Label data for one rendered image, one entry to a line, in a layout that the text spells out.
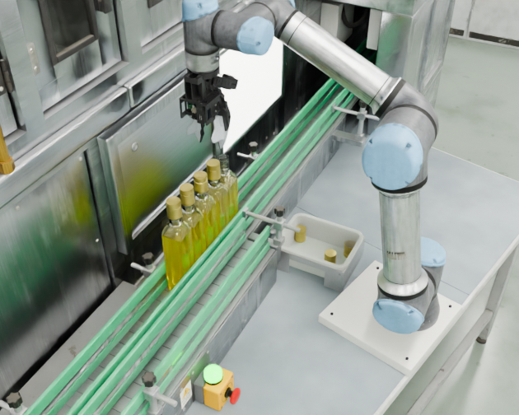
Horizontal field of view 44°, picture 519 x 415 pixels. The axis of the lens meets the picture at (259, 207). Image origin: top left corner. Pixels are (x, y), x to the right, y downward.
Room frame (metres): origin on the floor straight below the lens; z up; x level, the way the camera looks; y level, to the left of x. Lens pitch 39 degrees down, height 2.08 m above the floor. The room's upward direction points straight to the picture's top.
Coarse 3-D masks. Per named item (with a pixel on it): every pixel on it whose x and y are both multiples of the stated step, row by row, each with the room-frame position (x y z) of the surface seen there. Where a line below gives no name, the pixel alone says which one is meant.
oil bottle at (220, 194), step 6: (222, 186) 1.31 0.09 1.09; (210, 192) 1.29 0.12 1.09; (216, 192) 1.28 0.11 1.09; (222, 192) 1.29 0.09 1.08; (216, 198) 1.27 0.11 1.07; (222, 198) 1.29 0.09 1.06; (228, 198) 1.31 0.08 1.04; (222, 204) 1.29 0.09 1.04; (228, 204) 1.31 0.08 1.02; (222, 210) 1.29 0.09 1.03; (228, 210) 1.31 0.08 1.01; (222, 216) 1.28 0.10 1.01; (228, 216) 1.31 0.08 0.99; (222, 222) 1.28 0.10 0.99; (228, 222) 1.31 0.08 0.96; (222, 228) 1.28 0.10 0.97
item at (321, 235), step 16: (288, 224) 1.45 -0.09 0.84; (304, 224) 1.48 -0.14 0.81; (320, 224) 1.46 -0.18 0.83; (336, 224) 1.45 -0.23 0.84; (288, 240) 1.43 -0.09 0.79; (320, 240) 1.45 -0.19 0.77; (336, 240) 1.43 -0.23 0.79; (304, 256) 1.31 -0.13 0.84; (320, 256) 1.38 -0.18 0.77; (336, 256) 1.38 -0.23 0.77; (352, 256) 1.31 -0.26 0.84
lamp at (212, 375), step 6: (210, 366) 0.92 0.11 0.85; (216, 366) 0.92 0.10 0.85; (204, 372) 0.91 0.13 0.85; (210, 372) 0.91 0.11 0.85; (216, 372) 0.91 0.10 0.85; (204, 378) 0.90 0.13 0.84; (210, 378) 0.90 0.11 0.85; (216, 378) 0.90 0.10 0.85; (222, 378) 0.91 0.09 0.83; (210, 384) 0.89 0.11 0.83; (216, 384) 0.89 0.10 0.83
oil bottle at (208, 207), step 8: (200, 200) 1.24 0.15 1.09; (208, 200) 1.25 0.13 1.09; (200, 208) 1.23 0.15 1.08; (208, 208) 1.23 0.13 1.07; (216, 208) 1.26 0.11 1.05; (208, 216) 1.23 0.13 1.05; (216, 216) 1.26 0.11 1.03; (208, 224) 1.23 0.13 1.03; (216, 224) 1.26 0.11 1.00; (208, 232) 1.23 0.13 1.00; (216, 232) 1.26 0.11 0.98; (208, 240) 1.22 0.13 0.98
